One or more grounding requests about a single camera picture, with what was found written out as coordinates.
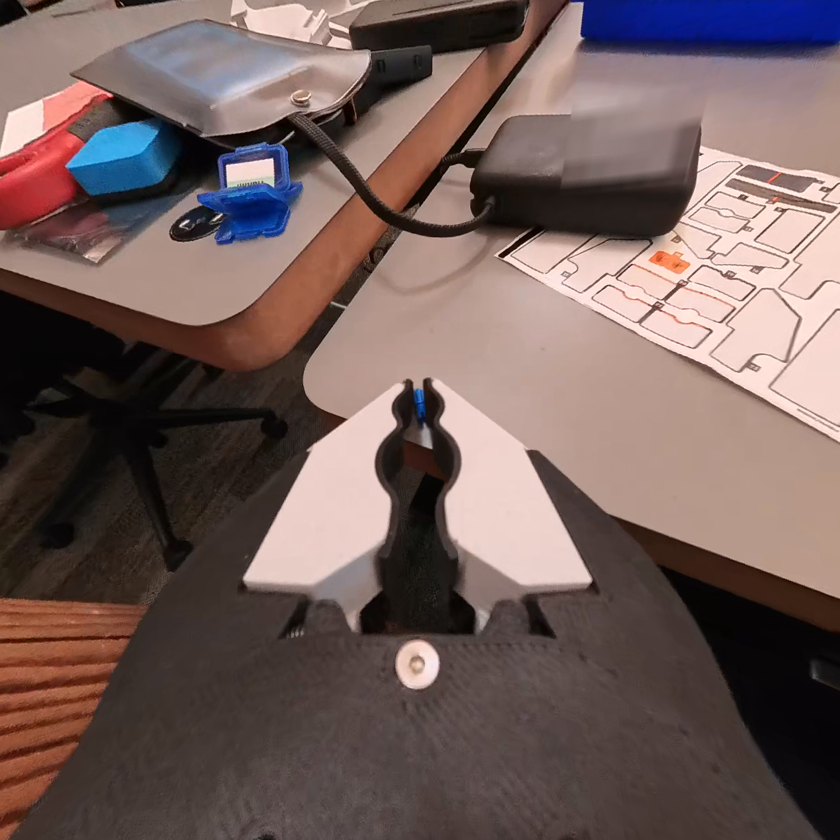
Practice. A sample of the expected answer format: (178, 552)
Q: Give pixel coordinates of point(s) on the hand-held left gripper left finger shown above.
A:
(315, 525)

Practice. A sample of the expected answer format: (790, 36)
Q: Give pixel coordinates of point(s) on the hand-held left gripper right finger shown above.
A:
(518, 525)

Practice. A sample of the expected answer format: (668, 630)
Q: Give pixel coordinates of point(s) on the blue lego pin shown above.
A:
(418, 401)

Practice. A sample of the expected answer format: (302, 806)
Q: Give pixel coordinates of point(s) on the lego sticker sheet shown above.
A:
(722, 295)

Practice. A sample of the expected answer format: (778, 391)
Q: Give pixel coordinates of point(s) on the black office chair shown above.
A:
(131, 433)

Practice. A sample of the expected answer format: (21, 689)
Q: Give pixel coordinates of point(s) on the wooden panel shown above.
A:
(52, 689)

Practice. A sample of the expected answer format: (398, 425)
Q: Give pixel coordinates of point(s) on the black oval tag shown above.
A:
(190, 226)

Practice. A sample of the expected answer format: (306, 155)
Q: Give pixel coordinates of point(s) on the blue memory card case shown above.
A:
(253, 203)

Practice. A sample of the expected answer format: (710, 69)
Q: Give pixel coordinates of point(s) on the black power bank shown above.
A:
(518, 170)

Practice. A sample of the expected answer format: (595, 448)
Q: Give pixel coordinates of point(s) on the clear bag with dark contents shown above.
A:
(72, 229)

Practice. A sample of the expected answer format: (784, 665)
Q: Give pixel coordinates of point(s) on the blue foam block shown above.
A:
(124, 157)

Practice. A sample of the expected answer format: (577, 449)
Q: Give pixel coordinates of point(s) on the red plastic tool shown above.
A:
(33, 184)

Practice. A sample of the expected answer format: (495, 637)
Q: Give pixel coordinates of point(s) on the grey pouch with snap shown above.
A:
(197, 72)

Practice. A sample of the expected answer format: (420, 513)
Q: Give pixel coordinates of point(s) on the red and white paper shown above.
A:
(39, 118)

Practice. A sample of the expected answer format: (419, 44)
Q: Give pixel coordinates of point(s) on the black rectangular case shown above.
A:
(433, 23)

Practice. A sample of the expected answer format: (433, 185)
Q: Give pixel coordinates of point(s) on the crumpled white paper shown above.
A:
(275, 16)

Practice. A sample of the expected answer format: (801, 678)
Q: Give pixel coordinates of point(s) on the blue storage bin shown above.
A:
(689, 19)

